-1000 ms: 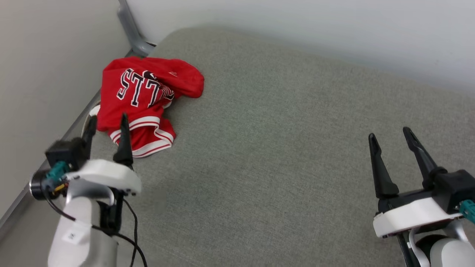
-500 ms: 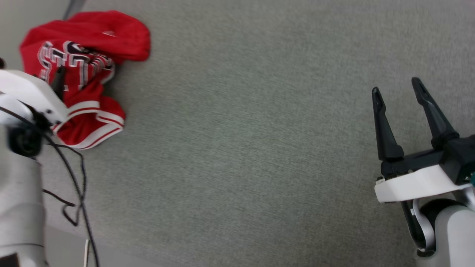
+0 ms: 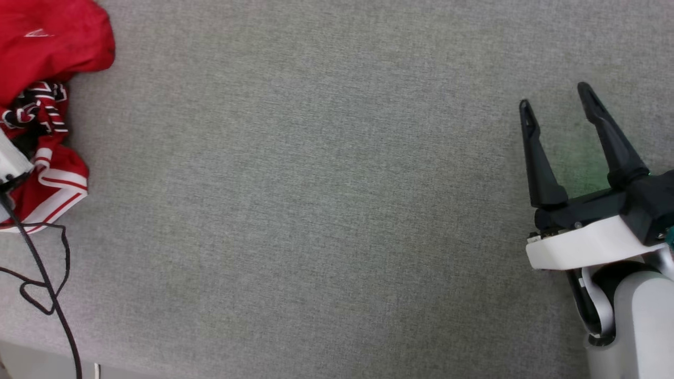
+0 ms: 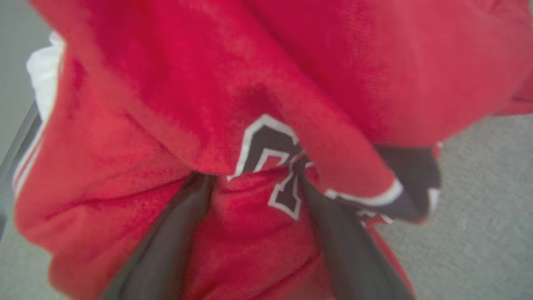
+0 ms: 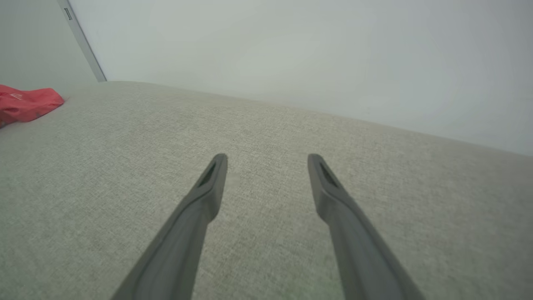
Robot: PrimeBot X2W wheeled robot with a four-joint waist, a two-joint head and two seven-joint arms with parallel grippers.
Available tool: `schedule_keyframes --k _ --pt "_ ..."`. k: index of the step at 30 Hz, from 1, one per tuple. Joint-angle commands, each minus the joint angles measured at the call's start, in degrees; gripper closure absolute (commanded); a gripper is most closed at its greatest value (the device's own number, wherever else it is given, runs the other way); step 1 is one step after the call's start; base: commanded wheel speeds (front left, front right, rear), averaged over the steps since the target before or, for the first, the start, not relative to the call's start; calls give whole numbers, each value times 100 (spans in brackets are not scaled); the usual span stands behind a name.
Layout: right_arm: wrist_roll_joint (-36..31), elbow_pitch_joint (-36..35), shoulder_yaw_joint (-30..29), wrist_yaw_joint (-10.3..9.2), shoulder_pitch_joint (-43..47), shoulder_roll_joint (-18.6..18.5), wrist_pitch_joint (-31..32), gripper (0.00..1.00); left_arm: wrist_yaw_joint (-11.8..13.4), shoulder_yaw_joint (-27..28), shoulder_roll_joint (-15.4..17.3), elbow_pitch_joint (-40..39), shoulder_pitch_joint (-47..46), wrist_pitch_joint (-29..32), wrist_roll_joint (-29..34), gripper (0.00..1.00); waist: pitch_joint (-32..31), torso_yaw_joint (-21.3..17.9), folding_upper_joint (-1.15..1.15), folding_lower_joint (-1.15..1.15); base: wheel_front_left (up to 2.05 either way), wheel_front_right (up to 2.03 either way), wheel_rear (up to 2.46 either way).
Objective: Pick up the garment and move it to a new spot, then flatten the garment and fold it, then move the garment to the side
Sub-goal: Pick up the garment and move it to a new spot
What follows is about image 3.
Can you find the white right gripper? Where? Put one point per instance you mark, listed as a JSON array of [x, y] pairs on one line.
[[584, 245]]

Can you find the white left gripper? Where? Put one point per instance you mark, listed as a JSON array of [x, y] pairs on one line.
[[11, 160]]

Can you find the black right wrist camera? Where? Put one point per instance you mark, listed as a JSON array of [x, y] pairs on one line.
[[655, 202]]

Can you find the red and white polo shirt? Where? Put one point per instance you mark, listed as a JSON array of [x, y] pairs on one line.
[[47, 47]]

